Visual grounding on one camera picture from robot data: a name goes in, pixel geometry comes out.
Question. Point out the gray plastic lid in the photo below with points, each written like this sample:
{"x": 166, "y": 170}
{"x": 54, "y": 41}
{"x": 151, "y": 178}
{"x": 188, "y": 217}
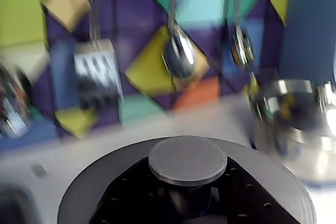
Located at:
{"x": 187, "y": 158}

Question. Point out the steel slotted spatula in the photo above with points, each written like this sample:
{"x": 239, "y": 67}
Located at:
{"x": 95, "y": 74}

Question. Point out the blue toy kitchen unit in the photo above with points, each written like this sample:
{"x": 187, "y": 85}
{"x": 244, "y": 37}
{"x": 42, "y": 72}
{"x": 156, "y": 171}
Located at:
{"x": 302, "y": 24}

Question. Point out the steel skimmer spoon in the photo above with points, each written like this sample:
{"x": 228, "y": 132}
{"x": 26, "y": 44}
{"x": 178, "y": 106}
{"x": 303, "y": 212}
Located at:
{"x": 13, "y": 108}

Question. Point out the gray toy sink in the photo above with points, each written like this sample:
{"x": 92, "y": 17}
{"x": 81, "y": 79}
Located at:
{"x": 15, "y": 205}

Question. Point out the steel ladle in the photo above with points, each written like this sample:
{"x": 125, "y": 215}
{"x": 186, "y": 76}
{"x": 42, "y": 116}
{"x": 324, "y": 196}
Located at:
{"x": 181, "y": 56}

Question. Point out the shiny steel pot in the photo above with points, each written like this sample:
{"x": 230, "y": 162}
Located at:
{"x": 296, "y": 119}

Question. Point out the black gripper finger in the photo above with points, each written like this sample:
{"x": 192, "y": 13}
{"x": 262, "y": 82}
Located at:
{"x": 131, "y": 197}
{"x": 244, "y": 203}

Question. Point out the small steel spoon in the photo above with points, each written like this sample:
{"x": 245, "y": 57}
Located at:
{"x": 242, "y": 45}

